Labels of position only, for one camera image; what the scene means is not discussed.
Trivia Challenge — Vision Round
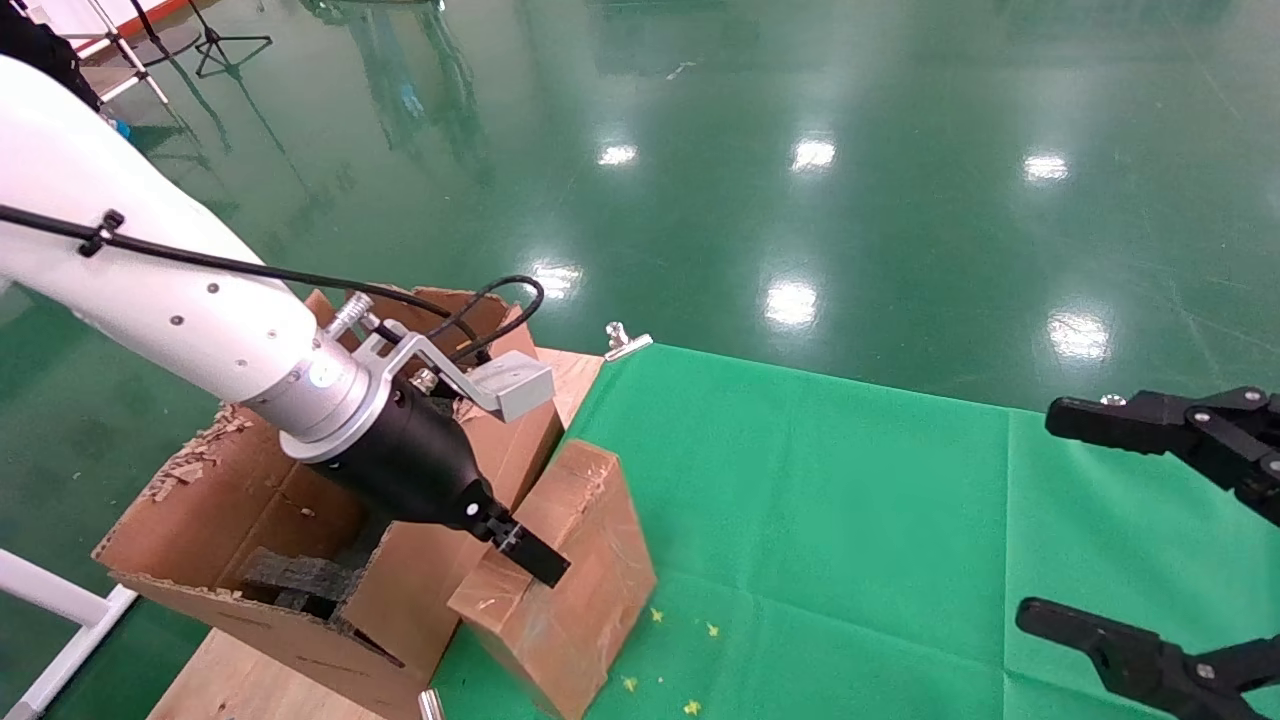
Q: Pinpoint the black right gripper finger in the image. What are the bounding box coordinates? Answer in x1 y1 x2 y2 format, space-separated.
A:
1015 597 1280 720
1045 387 1280 526

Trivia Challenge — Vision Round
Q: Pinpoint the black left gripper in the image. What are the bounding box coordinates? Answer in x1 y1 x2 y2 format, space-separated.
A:
310 385 572 589

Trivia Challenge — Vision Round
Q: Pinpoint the small brown cardboard box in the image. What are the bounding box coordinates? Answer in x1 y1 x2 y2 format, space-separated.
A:
447 438 658 720

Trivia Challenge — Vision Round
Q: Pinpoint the large open cardboard carton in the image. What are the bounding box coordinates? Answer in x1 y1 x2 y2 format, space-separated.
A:
92 288 566 720

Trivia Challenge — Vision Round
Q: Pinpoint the black foam insert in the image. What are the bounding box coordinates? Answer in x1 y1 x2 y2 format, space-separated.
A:
235 548 371 621

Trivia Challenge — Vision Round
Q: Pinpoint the green table cloth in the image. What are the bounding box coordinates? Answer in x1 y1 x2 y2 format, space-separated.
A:
430 343 1280 720

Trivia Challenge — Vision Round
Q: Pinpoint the black tripod stand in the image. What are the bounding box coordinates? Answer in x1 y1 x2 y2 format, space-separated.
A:
185 0 273 79

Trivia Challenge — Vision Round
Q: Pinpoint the person in black clothes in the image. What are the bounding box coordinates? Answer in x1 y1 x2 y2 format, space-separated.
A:
0 0 131 136

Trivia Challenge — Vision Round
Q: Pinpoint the white desk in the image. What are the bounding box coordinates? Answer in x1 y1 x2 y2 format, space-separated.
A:
20 0 171 106

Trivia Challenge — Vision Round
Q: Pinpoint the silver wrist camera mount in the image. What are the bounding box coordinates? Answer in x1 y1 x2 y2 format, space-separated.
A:
330 292 556 423

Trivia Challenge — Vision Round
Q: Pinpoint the thin black camera cable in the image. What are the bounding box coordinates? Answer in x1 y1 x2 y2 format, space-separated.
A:
0 203 546 366

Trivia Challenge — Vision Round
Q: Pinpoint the white metal frame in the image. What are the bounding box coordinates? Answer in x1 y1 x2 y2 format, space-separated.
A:
0 548 139 720

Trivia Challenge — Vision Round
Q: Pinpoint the black post stand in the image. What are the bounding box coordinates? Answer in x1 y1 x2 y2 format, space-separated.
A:
128 0 203 63

